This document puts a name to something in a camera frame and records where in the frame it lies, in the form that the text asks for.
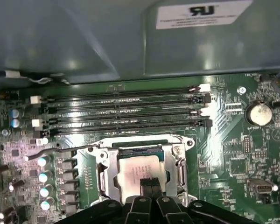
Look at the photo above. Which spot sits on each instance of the silver CPU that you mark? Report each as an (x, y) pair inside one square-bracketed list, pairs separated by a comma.
[(130, 172)]

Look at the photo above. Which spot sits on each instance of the CPU socket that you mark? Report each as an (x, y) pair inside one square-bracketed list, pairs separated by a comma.
[(140, 137)]

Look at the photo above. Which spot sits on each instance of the silver-topped capacitor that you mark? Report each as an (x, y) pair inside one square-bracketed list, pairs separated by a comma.
[(44, 192), (46, 205), (44, 177), (43, 161)]

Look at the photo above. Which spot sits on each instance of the RAM slot with white latches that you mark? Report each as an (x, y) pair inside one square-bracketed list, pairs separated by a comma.
[(130, 114), (130, 94)]

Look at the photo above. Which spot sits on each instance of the silver coin battery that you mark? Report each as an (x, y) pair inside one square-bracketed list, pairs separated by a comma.
[(259, 113)]

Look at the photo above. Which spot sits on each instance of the white case label sticker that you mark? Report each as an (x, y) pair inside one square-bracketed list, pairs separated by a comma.
[(200, 14)]

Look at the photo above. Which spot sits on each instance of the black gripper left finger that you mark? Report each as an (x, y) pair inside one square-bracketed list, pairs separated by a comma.
[(135, 212)]

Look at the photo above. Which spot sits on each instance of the metal locking lever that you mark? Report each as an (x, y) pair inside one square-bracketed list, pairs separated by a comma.
[(178, 172), (67, 149)]

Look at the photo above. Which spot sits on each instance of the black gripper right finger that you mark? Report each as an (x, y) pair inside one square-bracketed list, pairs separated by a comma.
[(172, 212)]

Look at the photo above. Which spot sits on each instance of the internal USB port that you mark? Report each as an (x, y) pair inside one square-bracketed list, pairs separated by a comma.
[(261, 186)]

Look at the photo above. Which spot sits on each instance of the green motherboard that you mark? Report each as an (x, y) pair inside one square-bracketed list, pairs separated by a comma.
[(212, 140)]

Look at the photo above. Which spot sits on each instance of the RAM slot with black latches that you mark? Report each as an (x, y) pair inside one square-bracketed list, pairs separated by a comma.
[(130, 126), (130, 105)]

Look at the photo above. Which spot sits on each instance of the metal socket cover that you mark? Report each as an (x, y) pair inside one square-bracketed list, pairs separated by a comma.
[(170, 170)]

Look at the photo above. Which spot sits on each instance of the blue-topped capacitor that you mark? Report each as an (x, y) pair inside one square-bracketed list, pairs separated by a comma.
[(14, 113), (15, 123)]

